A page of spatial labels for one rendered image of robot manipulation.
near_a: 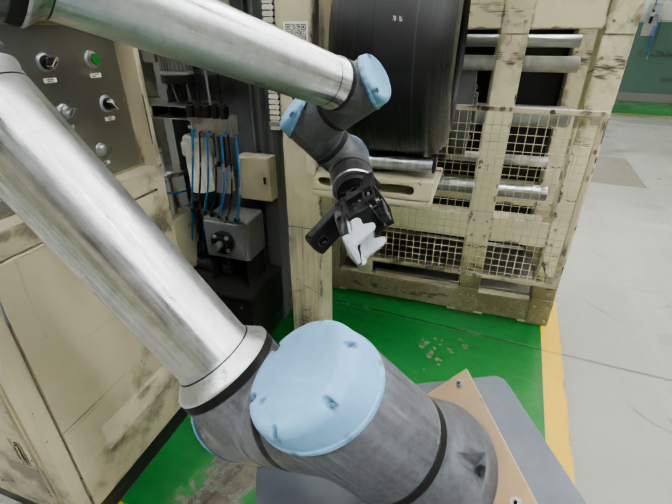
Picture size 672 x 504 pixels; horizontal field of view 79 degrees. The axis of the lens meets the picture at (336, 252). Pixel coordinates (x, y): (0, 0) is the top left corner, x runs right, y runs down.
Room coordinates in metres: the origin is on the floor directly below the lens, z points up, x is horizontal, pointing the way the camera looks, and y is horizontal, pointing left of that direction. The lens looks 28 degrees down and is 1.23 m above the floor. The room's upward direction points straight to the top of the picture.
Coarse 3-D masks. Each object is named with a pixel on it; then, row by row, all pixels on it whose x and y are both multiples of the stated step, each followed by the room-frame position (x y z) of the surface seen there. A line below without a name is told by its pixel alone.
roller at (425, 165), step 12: (372, 156) 1.17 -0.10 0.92; (384, 156) 1.16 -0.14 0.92; (396, 156) 1.15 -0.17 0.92; (408, 156) 1.15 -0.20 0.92; (420, 156) 1.14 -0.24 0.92; (384, 168) 1.16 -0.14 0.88; (396, 168) 1.14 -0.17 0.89; (408, 168) 1.13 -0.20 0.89; (420, 168) 1.12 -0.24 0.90; (432, 168) 1.11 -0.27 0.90
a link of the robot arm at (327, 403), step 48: (288, 336) 0.40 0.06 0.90; (336, 336) 0.35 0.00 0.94; (288, 384) 0.32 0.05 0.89; (336, 384) 0.29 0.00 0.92; (384, 384) 0.32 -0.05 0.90; (288, 432) 0.27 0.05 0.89; (336, 432) 0.27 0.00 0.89; (384, 432) 0.28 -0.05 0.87; (432, 432) 0.32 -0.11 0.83; (336, 480) 0.28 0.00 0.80; (384, 480) 0.27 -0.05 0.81
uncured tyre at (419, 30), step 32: (352, 0) 1.08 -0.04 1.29; (384, 0) 1.05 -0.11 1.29; (416, 0) 1.03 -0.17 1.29; (448, 0) 1.03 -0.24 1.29; (352, 32) 1.06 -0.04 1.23; (384, 32) 1.03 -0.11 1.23; (416, 32) 1.01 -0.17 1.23; (448, 32) 1.02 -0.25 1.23; (384, 64) 1.03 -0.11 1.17; (416, 64) 1.00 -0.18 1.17; (448, 64) 1.02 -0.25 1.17; (416, 96) 1.01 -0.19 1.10; (448, 96) 1.05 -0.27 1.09; (352, 128) 1.11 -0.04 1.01; (384, 128) 1.08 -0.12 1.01; (416, 128) 1.05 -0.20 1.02; (448, 128) 1.15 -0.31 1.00
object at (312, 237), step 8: (328, 216) 0.71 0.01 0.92; (320, 224) 0.70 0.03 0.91; (328, 224) 0.70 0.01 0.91; (312, 232) 0.69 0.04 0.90; (320, 232) 0.69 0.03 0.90; (328, 232) 0.70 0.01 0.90; (336, 232) 0.71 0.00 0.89; (312, 240) 0.68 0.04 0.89; (320, 240) 0.69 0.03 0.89; (328, 240) 0.69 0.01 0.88; (320, 248) 0.69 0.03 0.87; (328, 248) 0.69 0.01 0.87
